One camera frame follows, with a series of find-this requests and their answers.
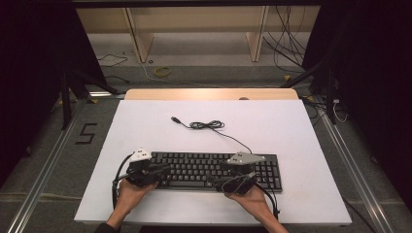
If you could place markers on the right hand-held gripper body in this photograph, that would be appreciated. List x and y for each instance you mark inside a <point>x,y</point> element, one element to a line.
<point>239,181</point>

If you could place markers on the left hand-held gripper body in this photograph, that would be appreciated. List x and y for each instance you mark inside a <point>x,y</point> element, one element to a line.
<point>140,171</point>

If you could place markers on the black computer keyboard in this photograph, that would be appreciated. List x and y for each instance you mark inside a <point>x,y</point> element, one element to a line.
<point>194,168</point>

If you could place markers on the person's right hand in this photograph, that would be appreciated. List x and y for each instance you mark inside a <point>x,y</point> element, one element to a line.
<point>252,200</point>

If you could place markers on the person's left hand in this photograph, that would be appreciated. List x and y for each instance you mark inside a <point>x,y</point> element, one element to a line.
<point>132,194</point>

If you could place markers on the light wooden table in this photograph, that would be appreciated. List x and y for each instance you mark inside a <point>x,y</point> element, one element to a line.
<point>210,93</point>

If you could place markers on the yellow tape roll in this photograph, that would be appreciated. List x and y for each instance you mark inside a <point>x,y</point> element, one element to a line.
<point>157,72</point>

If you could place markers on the black metal stand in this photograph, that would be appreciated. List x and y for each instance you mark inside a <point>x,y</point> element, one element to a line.
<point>329,93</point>
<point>66,103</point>

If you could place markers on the light wooden shelf unit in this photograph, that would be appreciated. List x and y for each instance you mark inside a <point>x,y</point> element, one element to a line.
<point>140,42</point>

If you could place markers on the dark curtain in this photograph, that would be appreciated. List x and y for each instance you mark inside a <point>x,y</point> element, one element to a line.
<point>29,81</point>
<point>375,97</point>

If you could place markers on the short metal floor rail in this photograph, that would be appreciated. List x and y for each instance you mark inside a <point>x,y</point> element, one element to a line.
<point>103,94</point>

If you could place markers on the black metal frame bar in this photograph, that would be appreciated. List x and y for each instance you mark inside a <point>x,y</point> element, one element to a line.
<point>194,3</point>

